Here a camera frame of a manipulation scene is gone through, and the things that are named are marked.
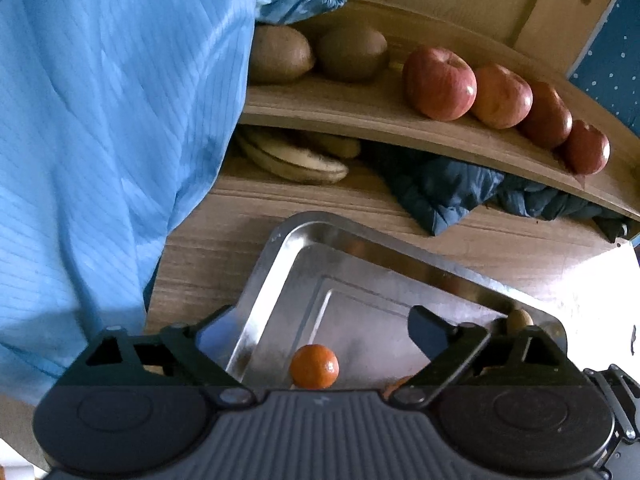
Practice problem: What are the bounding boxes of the banana bunch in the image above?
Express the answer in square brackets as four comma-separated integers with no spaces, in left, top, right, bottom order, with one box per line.
[238,128,361,185]

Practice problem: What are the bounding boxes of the curved wooden shelf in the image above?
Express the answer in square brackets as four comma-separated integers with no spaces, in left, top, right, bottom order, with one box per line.
[238,0,640,222]

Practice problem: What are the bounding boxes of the blue striped garment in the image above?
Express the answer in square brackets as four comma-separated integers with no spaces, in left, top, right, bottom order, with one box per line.
[1,0,255,403]

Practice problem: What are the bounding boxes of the brown kiwi left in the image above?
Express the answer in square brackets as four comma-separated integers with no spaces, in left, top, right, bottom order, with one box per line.
[248,25,314,84]

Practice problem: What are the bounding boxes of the small orange tangerine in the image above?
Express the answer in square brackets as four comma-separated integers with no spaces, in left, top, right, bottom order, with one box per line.
[288,344,340,390]

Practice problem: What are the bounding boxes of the dark blue cloth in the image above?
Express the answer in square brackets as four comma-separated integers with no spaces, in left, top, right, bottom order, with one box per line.
[360,142,630,242]

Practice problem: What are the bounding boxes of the blue dotted fabric panel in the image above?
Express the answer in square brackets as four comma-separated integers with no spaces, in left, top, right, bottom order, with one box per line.
[566,0,640,136]

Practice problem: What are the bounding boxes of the red apple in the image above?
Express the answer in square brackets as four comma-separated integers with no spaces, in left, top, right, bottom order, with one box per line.
[402,44,477,122]
[518,80,573,151]
[563,119,611,176]
[471,63,534,130]

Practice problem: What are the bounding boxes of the orange persimmon fruit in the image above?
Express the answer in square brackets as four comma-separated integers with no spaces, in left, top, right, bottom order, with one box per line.
[382,375,412,401]

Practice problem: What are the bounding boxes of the brown kiwi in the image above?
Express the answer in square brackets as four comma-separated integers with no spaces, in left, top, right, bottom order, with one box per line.
[248,25,314,84]
[316,25,390,81]

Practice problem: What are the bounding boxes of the stainless steel tray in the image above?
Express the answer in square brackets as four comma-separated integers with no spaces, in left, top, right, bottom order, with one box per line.
[196,212,567,389]

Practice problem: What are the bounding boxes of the brown kiwi right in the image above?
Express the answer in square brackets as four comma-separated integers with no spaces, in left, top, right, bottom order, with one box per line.
[316,25,390,81]

